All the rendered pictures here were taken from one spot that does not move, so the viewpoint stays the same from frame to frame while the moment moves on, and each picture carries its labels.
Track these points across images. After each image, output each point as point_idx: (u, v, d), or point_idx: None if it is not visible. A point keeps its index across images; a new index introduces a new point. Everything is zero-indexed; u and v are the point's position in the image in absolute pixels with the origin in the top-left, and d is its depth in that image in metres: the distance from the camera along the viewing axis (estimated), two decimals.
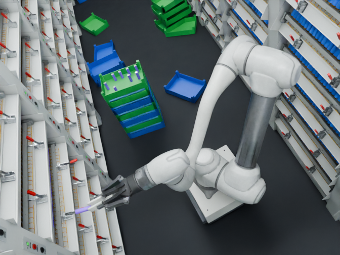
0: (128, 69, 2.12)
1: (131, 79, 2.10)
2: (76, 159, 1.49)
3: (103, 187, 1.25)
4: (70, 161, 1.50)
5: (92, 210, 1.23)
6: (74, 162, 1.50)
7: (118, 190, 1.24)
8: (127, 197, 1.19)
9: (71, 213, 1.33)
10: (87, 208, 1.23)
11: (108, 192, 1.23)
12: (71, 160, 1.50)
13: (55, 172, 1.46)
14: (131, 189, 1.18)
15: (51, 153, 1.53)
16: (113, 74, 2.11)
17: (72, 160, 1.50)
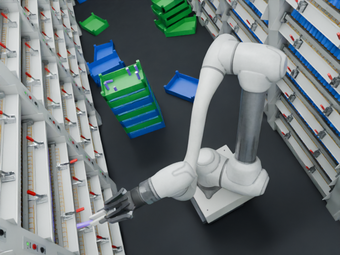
0: (128, 69, 2.12)
1: (82, 225, 1.19)
2: (76, 159, 1.49)
3: (106, 201, 1.21)
4: (70, 161, 1.50)
5: (94, 224, 1.19)
6: (74, 162, 1.50)
7: (121, 204, 1.20)
8: (130, 211, 1.15)
9: (71, 213, 1.33)
10: None
11: (110, 205, 1.19)
12: (71, 160, 1.50)
13: (55, 172, 1.46)
14: (134, 204, 1.14)
15: (51, 153, 1.53)
16: None
17: (72, 160, 1.50)
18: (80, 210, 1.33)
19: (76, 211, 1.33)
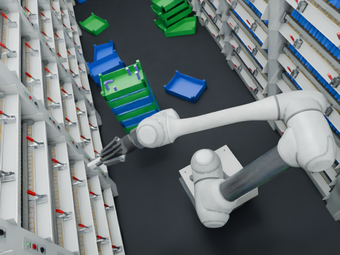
0: (128, 69, 2.12)
1: None
2: (51, 160, 1.44)
3: (109, 165, 1.30)
4: (56, 161, 1.47)
5: (89, 164, 1.33)
6: (55, 161, 1.45)
7: (114, 152, 1.30)
8: (120, 140, 1.33)
9: (65, 214, 1.32)
10: None
11: (110, 159, 1.32)
12: (55, 161, 1.47)
13: (51, 173, 1.45)
14: None
15: (47, 153, 1.52)
16: None
17: (54, 160, 1.46)
18: (58, 212, 1.29)
19: (61, 212, 1.31)
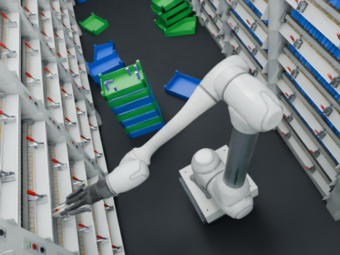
0: (128, 69, 2.12)
1: None
2: (51, 160, 1.44)
3: (73, 215, 1.27)
4: (56, 161, 1.47)
5: (53, 209, 1.30)
6: (55, 161, 1.45)
7: (80, 201, 1.27)
8: (87, 188, 1.30)
9: (65, 214, 1.32)
10: None
11: (75, 207, 1.28)
12: (55, 161, 1.47)
13: (51, 173, 1.45)
14: None
15: (47, 153, 1.52)
16: None
17: (54, 160, 1.46)
18: None
19: None
